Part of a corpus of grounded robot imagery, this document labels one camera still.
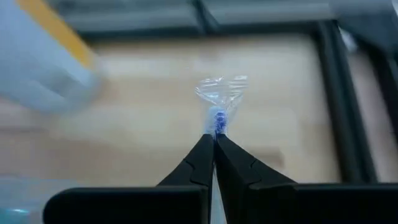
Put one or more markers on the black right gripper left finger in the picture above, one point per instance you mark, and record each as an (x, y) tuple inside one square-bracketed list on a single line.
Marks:
[(196, 174)]

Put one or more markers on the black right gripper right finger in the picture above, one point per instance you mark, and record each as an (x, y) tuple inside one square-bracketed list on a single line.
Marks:
[(242, 180)]

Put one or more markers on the purple white toothbrush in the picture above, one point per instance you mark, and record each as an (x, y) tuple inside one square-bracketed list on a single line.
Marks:
[(220, 119)]

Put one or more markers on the white cylindrical canister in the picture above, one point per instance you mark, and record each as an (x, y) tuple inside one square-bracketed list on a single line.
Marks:
[(37, 62)]

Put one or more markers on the black aluminium table frame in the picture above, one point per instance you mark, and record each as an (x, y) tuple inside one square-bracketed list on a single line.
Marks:
[(345, 109)]

